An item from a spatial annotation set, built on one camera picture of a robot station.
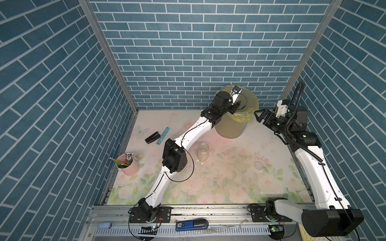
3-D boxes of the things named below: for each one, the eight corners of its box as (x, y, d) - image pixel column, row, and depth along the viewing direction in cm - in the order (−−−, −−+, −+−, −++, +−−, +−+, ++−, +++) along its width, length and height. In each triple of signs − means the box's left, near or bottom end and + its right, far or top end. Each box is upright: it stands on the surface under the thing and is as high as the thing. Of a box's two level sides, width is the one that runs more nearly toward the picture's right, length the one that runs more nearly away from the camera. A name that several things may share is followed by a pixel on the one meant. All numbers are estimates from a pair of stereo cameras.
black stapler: (147, 144, 102) (146, 142, 100) (145, 140, 104) (144, 138, 102) (160, 137, 106) (160, 135, 104) (158, 133, 108) (157, 131, 106)
